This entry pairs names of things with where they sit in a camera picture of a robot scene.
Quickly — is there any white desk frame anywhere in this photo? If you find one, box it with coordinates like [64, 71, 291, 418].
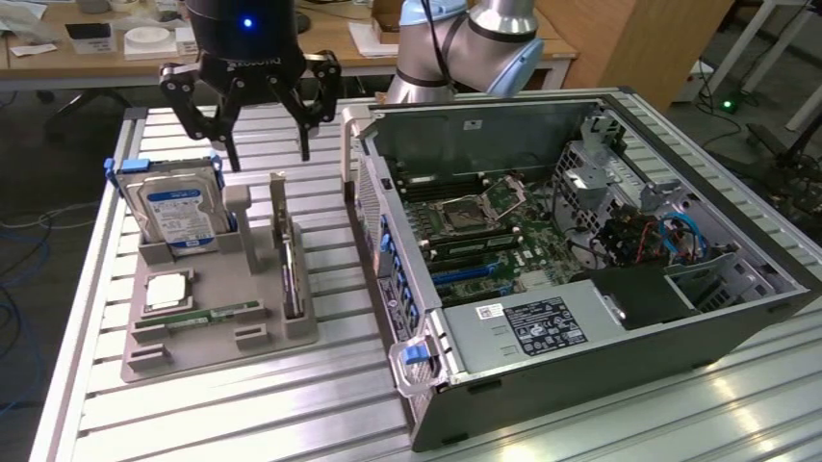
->
[702, 0, 822, 132]

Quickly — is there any blue label hard drive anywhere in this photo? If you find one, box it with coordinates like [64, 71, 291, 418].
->
[104, 151, 238, 252]

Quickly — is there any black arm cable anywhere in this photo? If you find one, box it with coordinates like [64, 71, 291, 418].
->
[417, 0, 461, 93]

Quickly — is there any white box round dish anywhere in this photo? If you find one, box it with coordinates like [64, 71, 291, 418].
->
[122, 27, 178, 62]

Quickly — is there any green RAM stick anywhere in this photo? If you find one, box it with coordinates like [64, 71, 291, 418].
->
[141, 301, 261, 329]

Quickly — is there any silver CPU chip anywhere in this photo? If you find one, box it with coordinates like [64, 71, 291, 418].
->
[144, 275, 190, 310]

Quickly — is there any RAM stick with white label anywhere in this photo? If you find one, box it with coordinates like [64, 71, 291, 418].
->
[423, 233, 521, 256]

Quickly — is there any wooden cabinet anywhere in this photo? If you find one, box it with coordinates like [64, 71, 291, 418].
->
[544, 0, 736, 110]

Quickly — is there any brown cardboard box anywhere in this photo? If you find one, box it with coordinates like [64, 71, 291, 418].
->
[371, 0, 403, 33]

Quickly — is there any blue card retainer strip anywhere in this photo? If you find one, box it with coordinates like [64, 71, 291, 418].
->
[376, 216, 423, 333]

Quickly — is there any white paper stack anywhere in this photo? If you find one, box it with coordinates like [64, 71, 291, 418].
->
[348, 21, 400, 60]

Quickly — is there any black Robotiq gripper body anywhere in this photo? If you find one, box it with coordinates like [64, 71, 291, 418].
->
[185, 0, 307, 105]

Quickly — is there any black plastic shroud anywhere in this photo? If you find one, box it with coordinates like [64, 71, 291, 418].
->
[569, 264, 702, 331]

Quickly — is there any metal socket cover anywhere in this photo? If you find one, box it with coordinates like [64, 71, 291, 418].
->
[480, 172, 531, 218]

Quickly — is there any graphics card with metal bracket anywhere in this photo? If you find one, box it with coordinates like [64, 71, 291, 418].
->
[267, 171, 308, 321]

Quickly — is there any black office chair base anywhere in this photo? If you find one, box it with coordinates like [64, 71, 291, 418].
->
[36, 84, 194, 141]

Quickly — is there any metal disk bay cage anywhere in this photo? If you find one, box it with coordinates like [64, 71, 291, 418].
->
[551, 139, 649, 232]

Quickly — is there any grey power supply unit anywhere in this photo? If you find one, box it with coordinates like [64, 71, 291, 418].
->
[441, 281, 628, 374]

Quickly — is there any CPU socket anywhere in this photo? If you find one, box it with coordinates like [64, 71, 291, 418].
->
[435, 196, 493, 233]

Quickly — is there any plain white box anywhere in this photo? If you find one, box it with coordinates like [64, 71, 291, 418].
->
[173, 26, 201, 56]

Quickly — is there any open black PC case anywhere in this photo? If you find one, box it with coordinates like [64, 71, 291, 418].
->
[339, 93, 822, 453]

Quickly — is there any white box black top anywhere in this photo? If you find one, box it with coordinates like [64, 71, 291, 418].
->
[65, 22, 118, 55]

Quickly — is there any green motherboard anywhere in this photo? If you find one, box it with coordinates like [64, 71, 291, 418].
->
[384, 158, 601, 309]

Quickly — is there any black power wire bundle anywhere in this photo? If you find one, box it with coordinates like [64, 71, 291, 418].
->
[601, 205, 663, 267]

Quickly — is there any silver hard disk blue label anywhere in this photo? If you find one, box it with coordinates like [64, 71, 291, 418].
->
[120, 163, 226, 256]

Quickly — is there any wooden desk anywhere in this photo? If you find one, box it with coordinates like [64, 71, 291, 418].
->
[0, 0, 579, 92]

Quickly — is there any grey printed parts rack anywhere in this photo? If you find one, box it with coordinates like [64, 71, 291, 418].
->
[120, 184, 321, 384]

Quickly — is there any blue case latch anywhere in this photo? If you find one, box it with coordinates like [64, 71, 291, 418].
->
[396, 339, 428, 367]

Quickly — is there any blue expansion slot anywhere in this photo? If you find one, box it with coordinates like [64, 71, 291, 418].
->
[429, 262, 508, 287]

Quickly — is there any blue data wire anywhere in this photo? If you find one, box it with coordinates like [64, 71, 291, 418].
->
[660, 211, 711, 264]

